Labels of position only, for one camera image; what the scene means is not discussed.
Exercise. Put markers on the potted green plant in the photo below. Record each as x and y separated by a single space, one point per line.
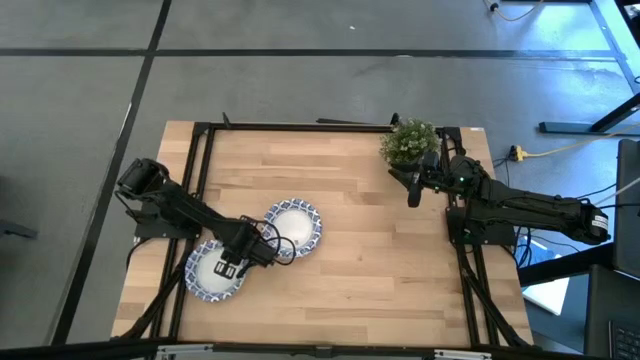
407 142

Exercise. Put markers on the blue patterned plate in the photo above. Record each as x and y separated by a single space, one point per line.
297 225

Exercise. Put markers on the yellow power strip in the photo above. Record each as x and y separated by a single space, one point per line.
520 153

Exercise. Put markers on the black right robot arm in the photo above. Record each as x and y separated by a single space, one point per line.
530 207

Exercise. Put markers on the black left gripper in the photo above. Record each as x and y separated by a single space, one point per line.
239 244

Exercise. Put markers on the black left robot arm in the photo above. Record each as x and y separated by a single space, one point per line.
175 205

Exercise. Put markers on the black crossbar with silver brackets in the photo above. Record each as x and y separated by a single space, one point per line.
320 352

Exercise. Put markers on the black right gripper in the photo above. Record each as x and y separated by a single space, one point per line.
435 180

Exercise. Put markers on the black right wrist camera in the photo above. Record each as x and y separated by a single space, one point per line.
431 161

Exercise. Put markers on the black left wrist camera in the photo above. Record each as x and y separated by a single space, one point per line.
262 255

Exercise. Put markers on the white paper bowl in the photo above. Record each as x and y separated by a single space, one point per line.
205 285

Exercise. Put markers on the white flat box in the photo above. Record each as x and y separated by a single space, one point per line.
547 296

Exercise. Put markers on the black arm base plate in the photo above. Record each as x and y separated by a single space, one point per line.
150 230
500 237

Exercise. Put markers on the dark desk leg foot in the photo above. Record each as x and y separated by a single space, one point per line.
570 128

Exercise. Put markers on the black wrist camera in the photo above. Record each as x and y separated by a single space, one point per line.
262 255
431 161

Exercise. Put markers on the black aluminium table frame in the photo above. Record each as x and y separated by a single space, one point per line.
300 127

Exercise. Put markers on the black laptop computer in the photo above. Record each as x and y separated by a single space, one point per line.
610 310

